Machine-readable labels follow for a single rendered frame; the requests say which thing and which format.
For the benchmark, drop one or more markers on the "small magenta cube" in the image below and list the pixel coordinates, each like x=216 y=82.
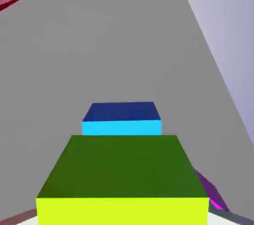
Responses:
x=210 y=190

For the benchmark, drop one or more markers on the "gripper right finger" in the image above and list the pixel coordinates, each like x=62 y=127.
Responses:
x=222 y=219

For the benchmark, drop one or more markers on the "small yellow cube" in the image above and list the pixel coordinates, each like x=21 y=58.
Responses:
x=123 y=179

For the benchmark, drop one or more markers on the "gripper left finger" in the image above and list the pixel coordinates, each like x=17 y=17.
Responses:
x=25 y=219

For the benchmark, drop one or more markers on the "small light blue cube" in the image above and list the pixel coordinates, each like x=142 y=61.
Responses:
x=121 y=121

